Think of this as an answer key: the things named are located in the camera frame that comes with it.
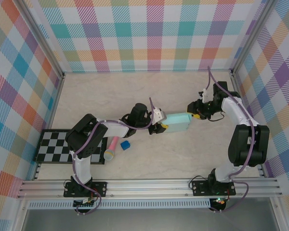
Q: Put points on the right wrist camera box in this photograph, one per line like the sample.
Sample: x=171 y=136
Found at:
x=204 y=95

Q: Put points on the grey metal panel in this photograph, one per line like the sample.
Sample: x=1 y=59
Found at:
x=147 y=220

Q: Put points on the aluminium frame post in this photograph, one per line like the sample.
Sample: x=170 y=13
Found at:
x=41 y=36
x=251 y=36

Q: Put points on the small black controller board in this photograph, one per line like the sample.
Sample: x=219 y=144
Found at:
x=84 y=204
x=219 y=202

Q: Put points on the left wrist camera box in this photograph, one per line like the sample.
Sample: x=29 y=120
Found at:
x=161 y=117

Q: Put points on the black grey checkerboard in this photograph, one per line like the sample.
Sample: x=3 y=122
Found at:
x=50 y=149

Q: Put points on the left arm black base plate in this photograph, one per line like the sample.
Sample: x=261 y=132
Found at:
x=101 y=188

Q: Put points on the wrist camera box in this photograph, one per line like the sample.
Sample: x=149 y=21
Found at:
x=204 y=95
x=161 y=117

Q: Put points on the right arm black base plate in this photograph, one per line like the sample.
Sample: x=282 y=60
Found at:
x=198 y=188

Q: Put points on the aluminium side rail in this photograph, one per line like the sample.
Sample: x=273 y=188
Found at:
x=53 y=113
x=261 y=172

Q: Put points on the light blue paper box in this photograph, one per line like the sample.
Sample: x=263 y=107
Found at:
x=178 y=122

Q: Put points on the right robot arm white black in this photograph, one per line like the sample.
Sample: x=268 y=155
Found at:
x=240 y=149

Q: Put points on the aluminium mounting rail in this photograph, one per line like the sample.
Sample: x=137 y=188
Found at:
x=147 y=188

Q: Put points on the blue toy block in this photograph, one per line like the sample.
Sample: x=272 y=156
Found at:
x=125 y=145

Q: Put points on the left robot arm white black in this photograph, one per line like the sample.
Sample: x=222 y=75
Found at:
x=77 y=137

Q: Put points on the pink toy microphone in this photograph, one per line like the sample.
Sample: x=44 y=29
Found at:
x=110 y=154

